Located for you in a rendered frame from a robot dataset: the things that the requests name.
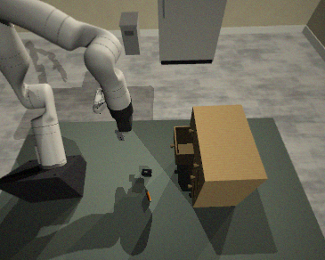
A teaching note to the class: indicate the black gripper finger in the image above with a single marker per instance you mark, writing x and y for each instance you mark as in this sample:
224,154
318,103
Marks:
120,135

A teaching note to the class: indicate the small wooden chest of drawers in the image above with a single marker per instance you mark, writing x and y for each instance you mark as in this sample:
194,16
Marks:
231,164

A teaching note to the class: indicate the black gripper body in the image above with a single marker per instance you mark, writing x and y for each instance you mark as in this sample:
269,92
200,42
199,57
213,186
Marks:
120,108

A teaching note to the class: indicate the black 9v battery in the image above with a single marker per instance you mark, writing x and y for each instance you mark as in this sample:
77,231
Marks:
146,172

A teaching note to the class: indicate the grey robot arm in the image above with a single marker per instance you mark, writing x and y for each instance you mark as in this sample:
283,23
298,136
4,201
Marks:
102,52

